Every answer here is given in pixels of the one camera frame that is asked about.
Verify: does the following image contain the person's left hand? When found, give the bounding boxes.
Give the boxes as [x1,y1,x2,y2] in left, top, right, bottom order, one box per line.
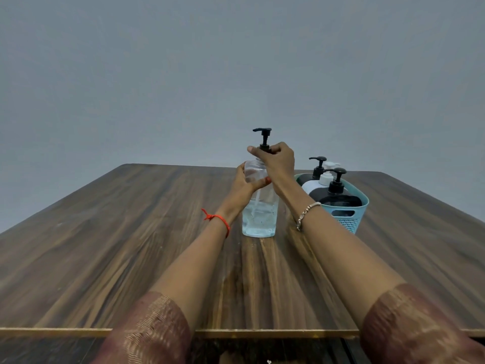
[218,162,273,224]

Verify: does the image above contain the person's right hand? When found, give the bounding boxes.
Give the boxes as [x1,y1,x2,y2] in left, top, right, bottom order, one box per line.
[247,142,302,203]

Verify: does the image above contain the black pump with long tube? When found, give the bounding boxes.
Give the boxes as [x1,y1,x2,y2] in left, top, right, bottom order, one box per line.
[252,127,274,154]

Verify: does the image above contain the tall clear plastic bottle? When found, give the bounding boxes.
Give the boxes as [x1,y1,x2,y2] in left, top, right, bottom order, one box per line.
[241,158,280,239]

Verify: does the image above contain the small black pump head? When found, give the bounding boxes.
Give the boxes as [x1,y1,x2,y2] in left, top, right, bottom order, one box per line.
[308,156,328,181]

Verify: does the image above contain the white pump head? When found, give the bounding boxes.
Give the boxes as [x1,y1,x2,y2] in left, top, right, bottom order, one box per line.
[318,161,341,187]

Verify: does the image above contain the black pump with short tube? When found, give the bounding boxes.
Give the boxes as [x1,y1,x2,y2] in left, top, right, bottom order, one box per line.
[324,167,348,195]

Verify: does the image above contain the person's right forearm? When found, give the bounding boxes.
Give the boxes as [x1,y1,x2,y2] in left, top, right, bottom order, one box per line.
[282,185,408,330]

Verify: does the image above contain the person's left forearm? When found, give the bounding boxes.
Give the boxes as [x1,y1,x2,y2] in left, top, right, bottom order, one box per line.
[150,210,237,334]

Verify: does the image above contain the teal plastic basket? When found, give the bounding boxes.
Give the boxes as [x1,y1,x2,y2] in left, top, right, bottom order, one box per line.
[294,172,370,235]

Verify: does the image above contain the maroon sleeve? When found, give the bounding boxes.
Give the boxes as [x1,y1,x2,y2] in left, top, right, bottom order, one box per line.
[359,283,485,364]

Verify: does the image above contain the red thread bracelet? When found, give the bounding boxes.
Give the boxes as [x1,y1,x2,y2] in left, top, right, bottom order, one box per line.
[201,208,231,239]

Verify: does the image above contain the silver bead bracelet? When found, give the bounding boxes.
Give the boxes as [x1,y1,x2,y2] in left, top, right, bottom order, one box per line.
[295,201,322,233]

